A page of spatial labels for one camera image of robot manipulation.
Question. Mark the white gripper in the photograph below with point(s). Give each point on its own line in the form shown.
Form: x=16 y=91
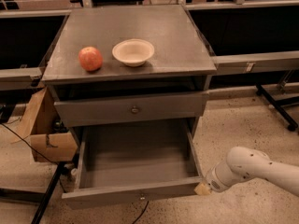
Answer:
x=212 y=180

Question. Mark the grey drawer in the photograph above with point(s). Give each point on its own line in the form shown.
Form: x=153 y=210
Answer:
x=132 y=162
x=121 y=109

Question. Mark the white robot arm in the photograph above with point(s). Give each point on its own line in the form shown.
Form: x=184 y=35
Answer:
x=242 y=164

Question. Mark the grey top drawer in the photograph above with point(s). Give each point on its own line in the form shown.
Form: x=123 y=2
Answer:
x=121 y=109

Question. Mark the grey wooden drawer cabinet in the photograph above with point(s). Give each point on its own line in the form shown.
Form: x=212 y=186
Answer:
x=180 y=63

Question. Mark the small white bottle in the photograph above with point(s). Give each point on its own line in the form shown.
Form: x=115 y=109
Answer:
x=74 y=171

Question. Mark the white paper bowl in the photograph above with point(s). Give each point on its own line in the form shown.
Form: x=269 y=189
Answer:
x=133 y=52

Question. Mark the brown cardboard box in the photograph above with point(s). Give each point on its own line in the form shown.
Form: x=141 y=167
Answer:
x=37 y=124

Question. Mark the black metal stand leg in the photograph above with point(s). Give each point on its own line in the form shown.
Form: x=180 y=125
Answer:
x=47 y=195

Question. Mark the red apple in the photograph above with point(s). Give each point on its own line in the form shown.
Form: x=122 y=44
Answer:
x=90 y=59

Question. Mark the grey rail right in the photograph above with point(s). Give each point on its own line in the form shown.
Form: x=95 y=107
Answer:
x=257 y=63

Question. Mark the grey rail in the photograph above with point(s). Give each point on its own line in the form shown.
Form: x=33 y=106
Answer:
x=20 y=79
x=257 y=63

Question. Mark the grey rail left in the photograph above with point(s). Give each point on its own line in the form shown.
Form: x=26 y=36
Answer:
x=20 y=79

